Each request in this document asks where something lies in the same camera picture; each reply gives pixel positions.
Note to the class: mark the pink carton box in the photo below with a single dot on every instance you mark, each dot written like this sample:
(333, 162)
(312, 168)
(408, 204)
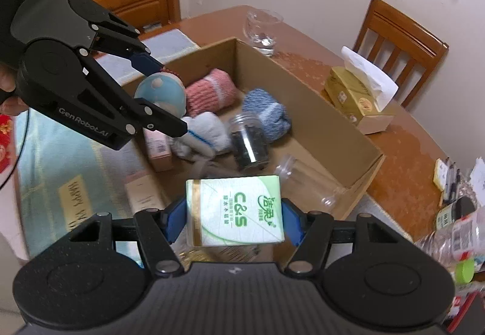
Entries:
(159, 149)

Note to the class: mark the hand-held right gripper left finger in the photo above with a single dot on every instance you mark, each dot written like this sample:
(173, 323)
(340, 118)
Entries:
(174, 221)

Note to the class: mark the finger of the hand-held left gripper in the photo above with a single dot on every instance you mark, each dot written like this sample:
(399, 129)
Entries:
(113, 111)
(113, 32)

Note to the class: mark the yellow white note pad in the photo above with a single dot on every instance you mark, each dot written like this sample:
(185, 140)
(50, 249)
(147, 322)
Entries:
(441, 174)

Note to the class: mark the clear plastic water bottle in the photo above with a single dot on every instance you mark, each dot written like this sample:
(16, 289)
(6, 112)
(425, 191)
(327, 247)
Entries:
(451, 244)

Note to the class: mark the light blue checked tablecloth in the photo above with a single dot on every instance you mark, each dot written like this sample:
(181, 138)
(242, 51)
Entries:
(49, 153)

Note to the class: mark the wooden chair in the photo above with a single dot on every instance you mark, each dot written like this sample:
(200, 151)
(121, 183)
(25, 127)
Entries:
(401, 43)

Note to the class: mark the white sock with blue band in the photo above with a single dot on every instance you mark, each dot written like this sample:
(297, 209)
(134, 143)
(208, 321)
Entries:
(201, 138)

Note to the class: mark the pink knit sock roll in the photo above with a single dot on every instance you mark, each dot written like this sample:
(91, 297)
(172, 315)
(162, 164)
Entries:
(212, 92)

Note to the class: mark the light blue round toy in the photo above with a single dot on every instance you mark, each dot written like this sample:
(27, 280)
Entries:
(163, 94)

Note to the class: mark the clear drinking glass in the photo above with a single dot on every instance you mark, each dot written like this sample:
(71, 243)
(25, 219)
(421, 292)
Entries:
(263, 28)

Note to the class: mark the beige carton box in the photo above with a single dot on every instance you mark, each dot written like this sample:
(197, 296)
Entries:
(146, 193)

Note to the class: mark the yellow tissue box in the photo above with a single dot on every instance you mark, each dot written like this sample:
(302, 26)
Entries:
(352, 96)

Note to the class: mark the green white tissue pack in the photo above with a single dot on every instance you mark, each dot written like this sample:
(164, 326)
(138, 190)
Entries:
(235, 210)

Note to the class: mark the person's left hand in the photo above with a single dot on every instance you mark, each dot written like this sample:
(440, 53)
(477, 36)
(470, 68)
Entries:
(7, 79)

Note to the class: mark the red printed packet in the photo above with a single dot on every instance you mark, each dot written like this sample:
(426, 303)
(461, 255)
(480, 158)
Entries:
(5, 145)

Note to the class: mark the clear empty plastic jar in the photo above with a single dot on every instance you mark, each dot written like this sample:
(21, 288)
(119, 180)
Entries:
(307, 179)

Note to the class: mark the clear jar of dark snacks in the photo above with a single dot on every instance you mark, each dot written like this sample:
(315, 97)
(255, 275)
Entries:
(250, 145)

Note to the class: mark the grey-blue fuzzy sock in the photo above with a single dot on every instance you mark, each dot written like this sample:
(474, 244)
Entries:
(269, 115)

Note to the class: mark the cardboard box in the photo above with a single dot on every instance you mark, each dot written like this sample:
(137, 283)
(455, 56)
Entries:
(322, 92)

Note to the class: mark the green bottle cap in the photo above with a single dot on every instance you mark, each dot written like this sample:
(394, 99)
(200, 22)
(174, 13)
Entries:
(465, 271)

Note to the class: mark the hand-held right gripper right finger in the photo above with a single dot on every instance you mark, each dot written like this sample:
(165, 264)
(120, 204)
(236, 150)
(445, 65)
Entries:
(293, 223)

